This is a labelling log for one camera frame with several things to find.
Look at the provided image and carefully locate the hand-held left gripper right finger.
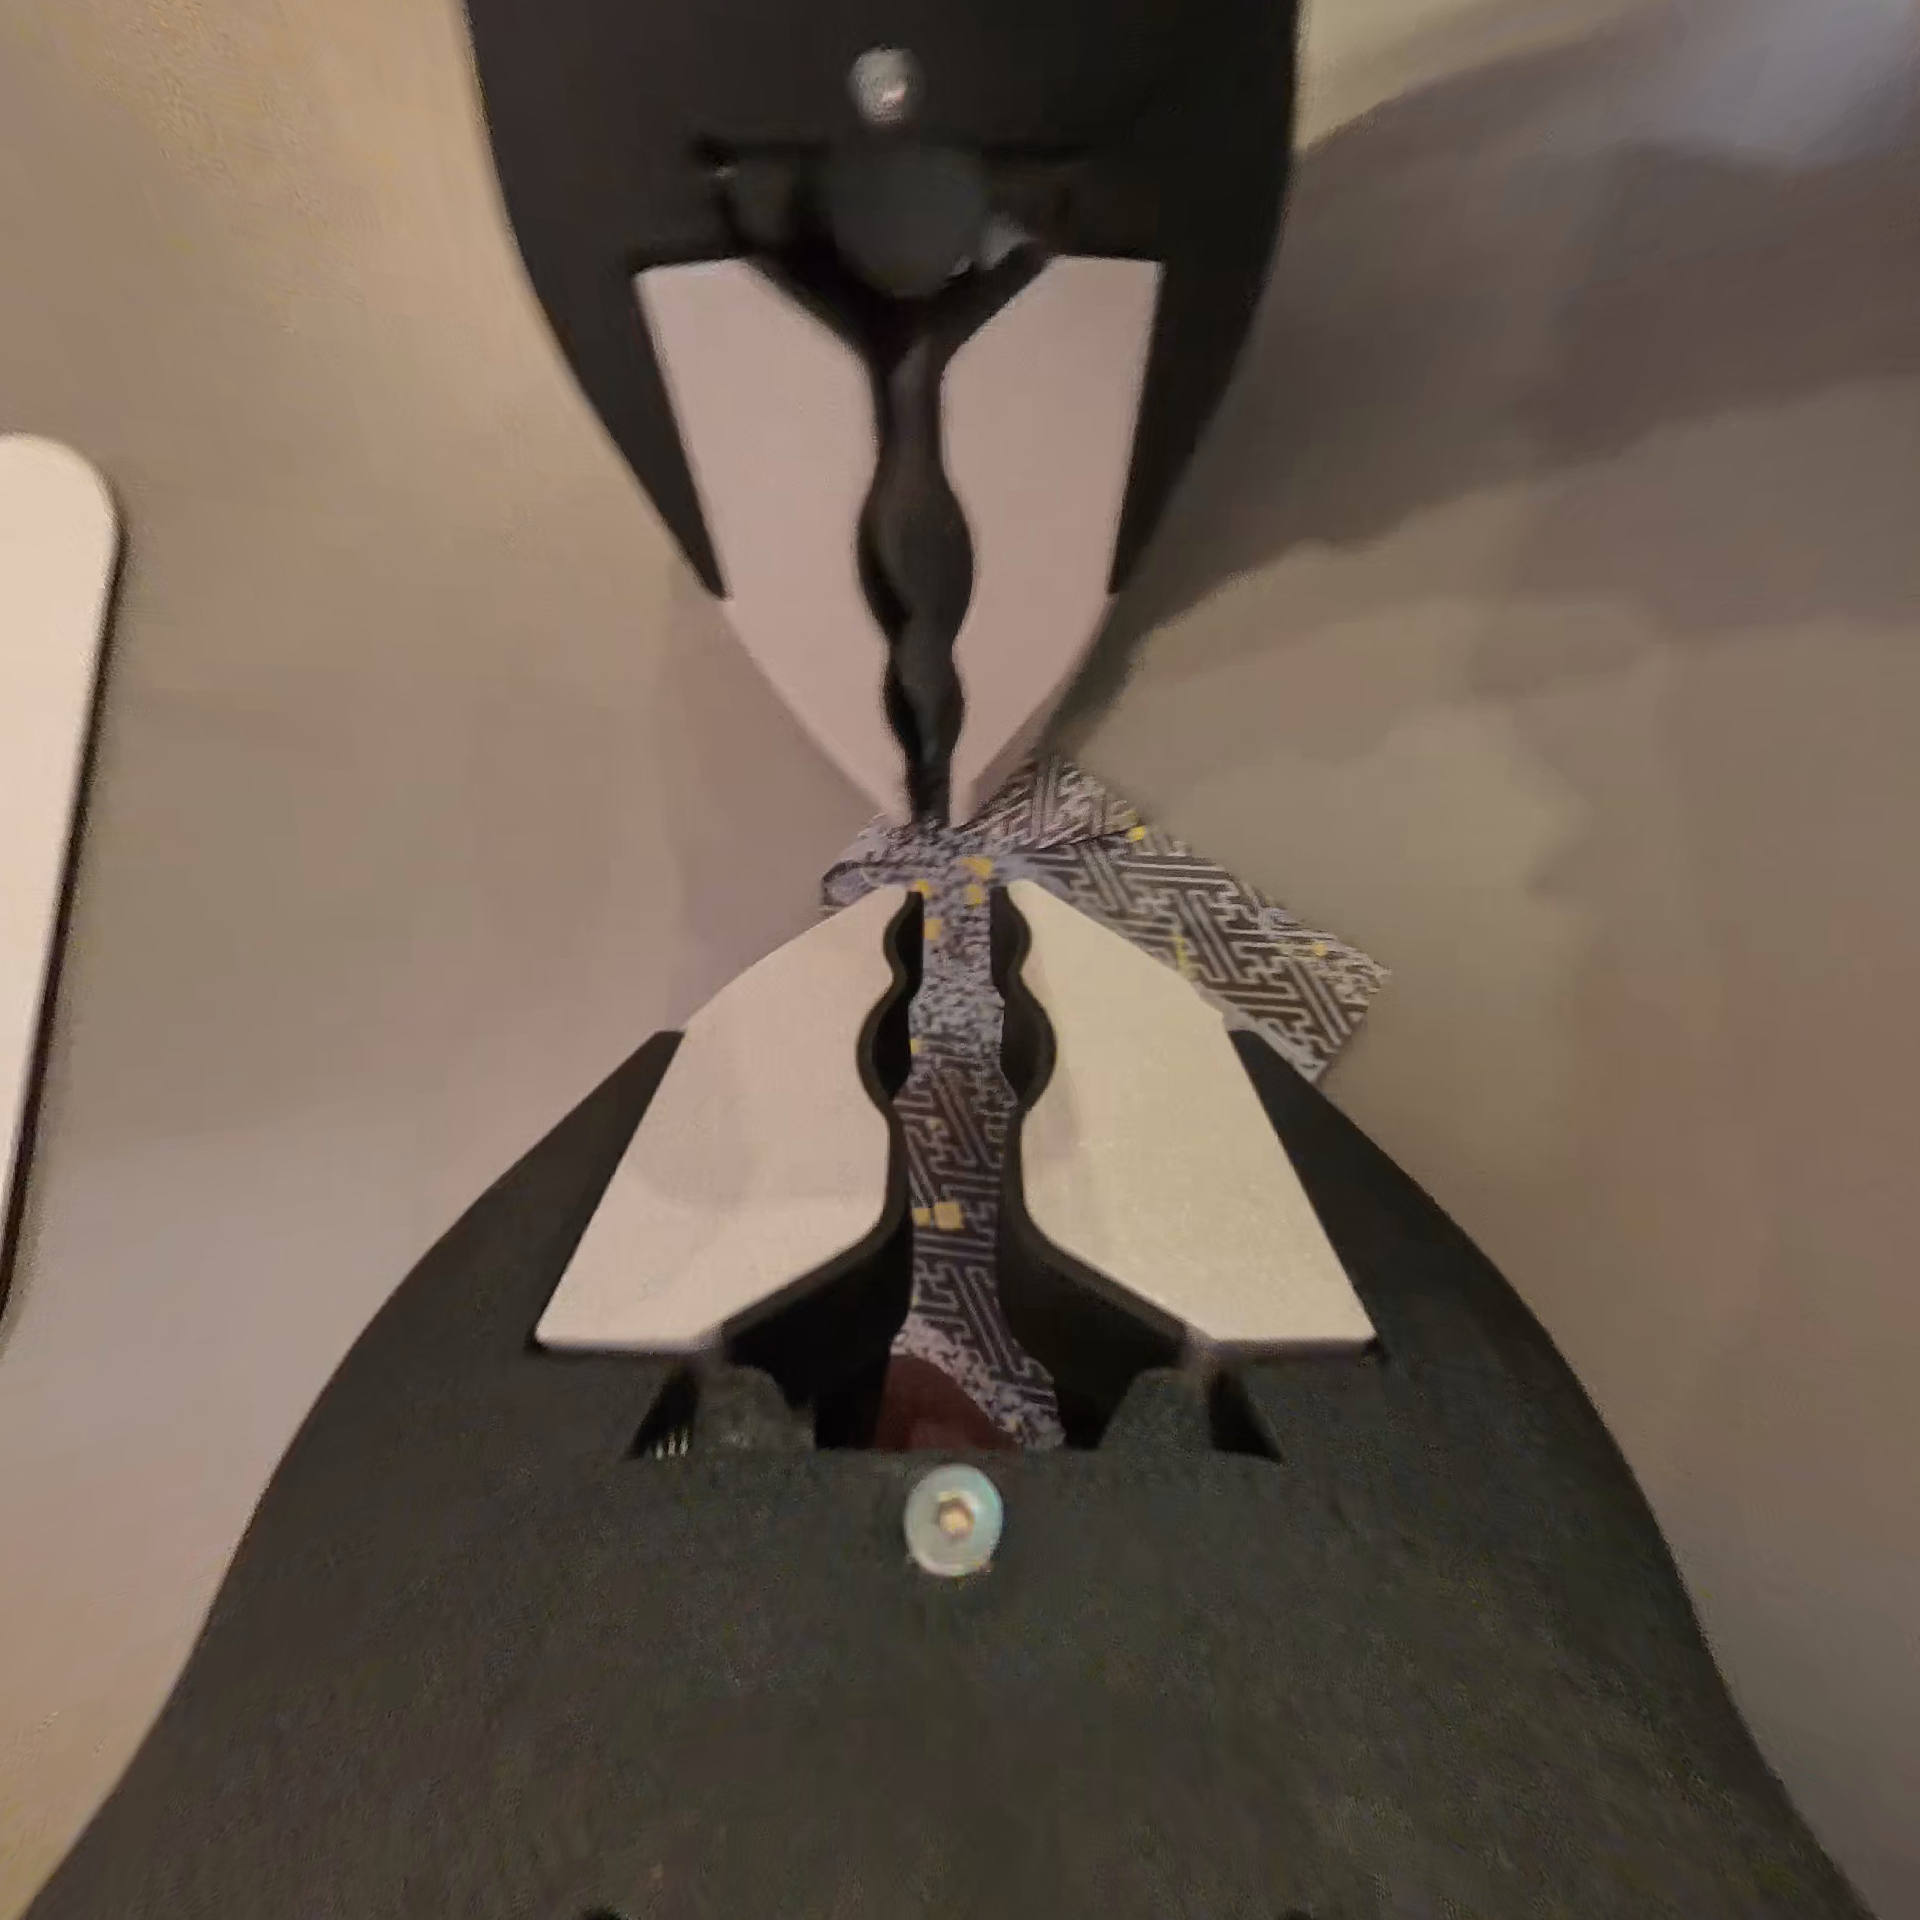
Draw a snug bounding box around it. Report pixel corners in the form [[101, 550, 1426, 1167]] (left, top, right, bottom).
[[990, 879, 1378, 1450]]

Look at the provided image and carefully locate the dark patterned origami paper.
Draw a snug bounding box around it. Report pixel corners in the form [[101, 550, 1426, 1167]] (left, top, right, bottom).
[[817, 757, 1392, 1453]]

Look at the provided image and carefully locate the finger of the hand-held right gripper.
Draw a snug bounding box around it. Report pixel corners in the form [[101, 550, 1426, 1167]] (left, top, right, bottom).
[[632, 248, 924, 825], [920, 248, 1168, 829]]

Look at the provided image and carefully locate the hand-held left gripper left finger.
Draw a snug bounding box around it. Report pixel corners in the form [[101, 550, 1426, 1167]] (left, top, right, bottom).
[[532, 885, 924, 1450]]

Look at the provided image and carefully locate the white rounded board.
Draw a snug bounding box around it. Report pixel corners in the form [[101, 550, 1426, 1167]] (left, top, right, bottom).
[[0, 434, 125, 1321]]

